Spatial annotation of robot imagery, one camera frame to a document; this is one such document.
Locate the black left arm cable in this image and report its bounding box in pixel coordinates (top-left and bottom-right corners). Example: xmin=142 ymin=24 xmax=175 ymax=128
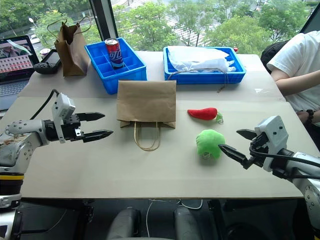
xmin=29 ymin=88 xmax=61 ymax=121

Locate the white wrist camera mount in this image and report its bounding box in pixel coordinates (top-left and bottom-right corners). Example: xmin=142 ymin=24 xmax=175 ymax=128
xmin=254 ymin=115 xmax=290 ymax=173
xmin=51 ymin=92 xmax=77 ymax=144

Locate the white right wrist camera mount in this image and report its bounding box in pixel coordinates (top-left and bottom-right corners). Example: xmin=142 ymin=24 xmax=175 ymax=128
xmin=254 ymin=115 xmax=290 ymax=173

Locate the dark rounded grey shape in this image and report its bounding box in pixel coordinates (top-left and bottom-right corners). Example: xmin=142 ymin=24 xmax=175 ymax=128
xmin=173 ymin=205 xmax=202 ymax=240
xmin=106 ymin=206 xmax=142 ymax=240

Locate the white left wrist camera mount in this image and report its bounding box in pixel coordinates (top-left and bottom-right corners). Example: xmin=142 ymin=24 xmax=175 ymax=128
xmin=51 ymin=92 xmax=77 ymax=144

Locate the person in white shirt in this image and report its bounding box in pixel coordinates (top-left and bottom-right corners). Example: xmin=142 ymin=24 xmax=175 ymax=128
xmin=265 ymin=30 xmax=320 ymax=113

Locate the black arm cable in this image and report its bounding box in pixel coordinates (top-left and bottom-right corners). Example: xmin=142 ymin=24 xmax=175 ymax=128
xmin=249 ymin=139 xmax=320 ymax=169
xmin=29 ymin=88 xmax=61 ymax=121

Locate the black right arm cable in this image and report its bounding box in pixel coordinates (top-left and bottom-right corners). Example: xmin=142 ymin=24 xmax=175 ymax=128
xmin=249 ymin=139 xmax=320 ymax=169

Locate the flat brown paper bag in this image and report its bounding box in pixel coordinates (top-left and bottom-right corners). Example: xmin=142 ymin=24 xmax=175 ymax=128
xmin=116 ymin=79 xmax=178 ymax=152

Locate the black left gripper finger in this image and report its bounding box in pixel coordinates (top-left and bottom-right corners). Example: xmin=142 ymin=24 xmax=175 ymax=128
xmin=75 ymin=112 xmax=106 ymax=123
xmin=82 ymin=129 xmax=115 ymax=144

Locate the red blue cola can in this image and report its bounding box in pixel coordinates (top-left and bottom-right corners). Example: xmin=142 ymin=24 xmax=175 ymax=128
xmin=104 ymin=37 xmax=125 ymax=70

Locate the black handheld game controller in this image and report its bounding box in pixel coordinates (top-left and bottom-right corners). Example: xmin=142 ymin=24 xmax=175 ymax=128
xmin=33 ymin=48 xmax=63 ymax=75

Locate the blue divided plastic crate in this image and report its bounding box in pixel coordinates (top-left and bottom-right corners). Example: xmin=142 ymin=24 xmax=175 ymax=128
xmin=84 ymin=37 xmax=148 ymax=96

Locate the white plastic bag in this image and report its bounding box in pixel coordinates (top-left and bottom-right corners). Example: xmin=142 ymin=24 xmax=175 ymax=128
xmin=166 ymin=45 xmax=237 ymax=74

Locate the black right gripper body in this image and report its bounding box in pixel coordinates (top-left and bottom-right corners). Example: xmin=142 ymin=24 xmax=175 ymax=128
xmin=245 ymin=131 xmax=270 ymax=169

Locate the green plush vegetable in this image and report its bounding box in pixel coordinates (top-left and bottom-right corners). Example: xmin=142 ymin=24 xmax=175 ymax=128
xmin=195 ymin=128 xmax=227 ymax=161

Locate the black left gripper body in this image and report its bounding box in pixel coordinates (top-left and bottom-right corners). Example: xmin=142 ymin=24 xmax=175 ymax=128
xmin=61 ymin=113 xmax=85 ymax=143

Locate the open laptop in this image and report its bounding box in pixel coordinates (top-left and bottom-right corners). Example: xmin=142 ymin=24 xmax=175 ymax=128
xmin=0 ymin=35 xmax=41 ymax=112

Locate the dark bead bracelet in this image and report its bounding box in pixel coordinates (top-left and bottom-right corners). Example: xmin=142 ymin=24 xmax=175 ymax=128
xmin=305 ymin=108 xmax=315 ymax=124

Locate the black window frame post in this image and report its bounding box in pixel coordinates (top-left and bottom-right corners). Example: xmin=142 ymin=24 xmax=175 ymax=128
xmin=88 ymin=0 xmax=119 ymax=51

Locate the brown twine cord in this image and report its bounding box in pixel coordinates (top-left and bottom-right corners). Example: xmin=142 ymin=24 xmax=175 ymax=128
xmin=166 ymin=67 xmax=230 ymax=95

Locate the person's hand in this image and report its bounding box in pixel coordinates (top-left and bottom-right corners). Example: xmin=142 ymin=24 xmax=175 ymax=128
xmin=296 ymin=110 xmax=310 ymax=125

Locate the blue shallow plastic crate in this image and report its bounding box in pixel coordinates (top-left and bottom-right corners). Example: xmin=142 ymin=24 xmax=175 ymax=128
xmin=162 ymin=45 xmax=247 ymax=85

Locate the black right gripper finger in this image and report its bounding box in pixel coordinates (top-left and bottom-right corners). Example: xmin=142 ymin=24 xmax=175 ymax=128
xmin=235 ymin=128 xmax=259 ymax=141
xmin=217 ymin=143 xmax=251 ymax=170

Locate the thin white cable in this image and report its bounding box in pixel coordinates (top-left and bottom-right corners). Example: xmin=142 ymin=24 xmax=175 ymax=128
xmin=145 ymin=198 xmax=204 ymax=239

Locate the red plush chili pepper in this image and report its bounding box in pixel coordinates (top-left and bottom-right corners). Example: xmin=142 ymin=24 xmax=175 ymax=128
xmin=187 ymin=107 xmax=225 ymax=125

